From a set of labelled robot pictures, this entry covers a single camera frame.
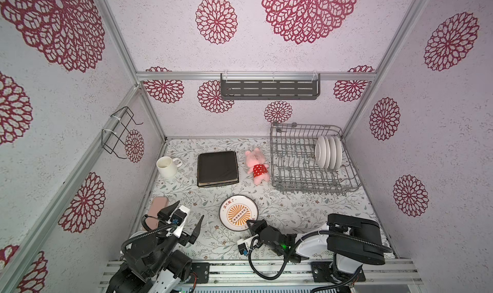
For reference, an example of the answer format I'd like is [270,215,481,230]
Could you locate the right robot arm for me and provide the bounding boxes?
[237,213,393,285]

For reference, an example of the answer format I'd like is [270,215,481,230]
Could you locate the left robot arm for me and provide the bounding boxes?
[106,201,204,292]

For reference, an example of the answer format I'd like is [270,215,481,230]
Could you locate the white mug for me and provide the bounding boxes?
[156,156,183,179]

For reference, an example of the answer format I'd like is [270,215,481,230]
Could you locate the pink plush pig toy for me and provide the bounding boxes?
[245,148,270,186]

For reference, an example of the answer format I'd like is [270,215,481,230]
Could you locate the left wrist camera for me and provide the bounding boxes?
[169,205,190,238]

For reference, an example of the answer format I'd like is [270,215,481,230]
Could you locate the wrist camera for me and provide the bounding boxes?
[169,205,190,238]
[237,235,259,257]

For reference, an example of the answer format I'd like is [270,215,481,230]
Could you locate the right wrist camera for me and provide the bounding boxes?
[237,235,259,257]

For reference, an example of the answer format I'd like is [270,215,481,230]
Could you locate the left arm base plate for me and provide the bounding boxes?
[186,262,211,285]

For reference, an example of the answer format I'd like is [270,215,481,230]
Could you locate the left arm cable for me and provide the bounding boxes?
[120,213,178,255]

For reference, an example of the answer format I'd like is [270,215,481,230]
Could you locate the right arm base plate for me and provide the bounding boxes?
[310,261,361,284]

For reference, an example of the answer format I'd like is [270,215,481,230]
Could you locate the grey wire dish rack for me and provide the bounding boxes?
[270,122,362,194]

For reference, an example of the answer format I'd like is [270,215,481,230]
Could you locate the black wire wall hook rack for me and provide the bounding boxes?
[100,106,143,160]

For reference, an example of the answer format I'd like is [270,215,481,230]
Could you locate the aluminium mounting rail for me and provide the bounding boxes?
[99,257,424,288]

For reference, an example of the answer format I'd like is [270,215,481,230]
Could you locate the grey wall shelf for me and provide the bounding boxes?
[220,73,320,101]

